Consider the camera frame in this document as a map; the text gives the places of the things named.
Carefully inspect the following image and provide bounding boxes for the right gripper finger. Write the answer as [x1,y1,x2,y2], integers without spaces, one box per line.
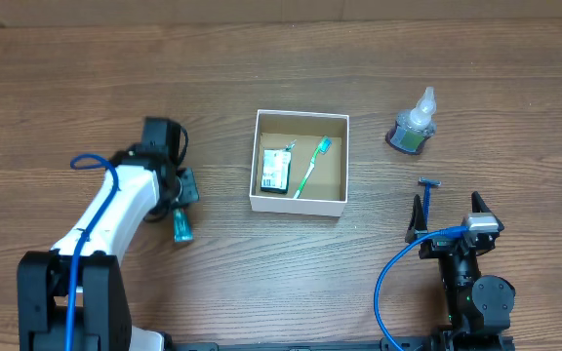
[405,194,428,244]
[471,191,504,232]

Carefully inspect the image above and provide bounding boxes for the red green toothpaste tube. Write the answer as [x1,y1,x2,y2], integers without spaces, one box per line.
[173,208,194,243]

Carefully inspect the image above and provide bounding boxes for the green white soap packet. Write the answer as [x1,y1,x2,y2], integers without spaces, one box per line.
[261,140,296,194]

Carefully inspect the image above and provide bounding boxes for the green white toothbrush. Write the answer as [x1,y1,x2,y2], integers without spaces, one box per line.
[293,136,332,199]

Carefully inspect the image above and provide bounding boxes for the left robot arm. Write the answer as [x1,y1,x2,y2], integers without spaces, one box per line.
[17,117,199,351]

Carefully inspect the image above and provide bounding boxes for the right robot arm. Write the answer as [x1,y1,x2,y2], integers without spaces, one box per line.
[405,192,516,351]

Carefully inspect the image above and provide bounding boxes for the blue disposable razor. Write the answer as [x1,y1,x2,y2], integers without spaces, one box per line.
[419,176,441,223]

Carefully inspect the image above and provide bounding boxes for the purple hand soap pump bottle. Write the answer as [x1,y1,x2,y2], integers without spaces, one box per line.
[385,87,437,155]

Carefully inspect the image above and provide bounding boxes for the white cardboard box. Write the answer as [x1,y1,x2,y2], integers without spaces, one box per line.
[249,109,349,217]

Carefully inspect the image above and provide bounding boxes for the right blue cable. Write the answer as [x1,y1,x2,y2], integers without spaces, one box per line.
[373,225,469,351]

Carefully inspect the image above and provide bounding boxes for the blue cable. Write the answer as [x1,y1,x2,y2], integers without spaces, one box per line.
[373,225,469,351]
[63,153,121,351]

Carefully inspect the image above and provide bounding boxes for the left blue cable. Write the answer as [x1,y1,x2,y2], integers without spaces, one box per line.
[63,153,121,351]

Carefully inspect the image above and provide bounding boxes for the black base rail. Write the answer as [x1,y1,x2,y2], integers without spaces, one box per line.
[166,336,515,351]

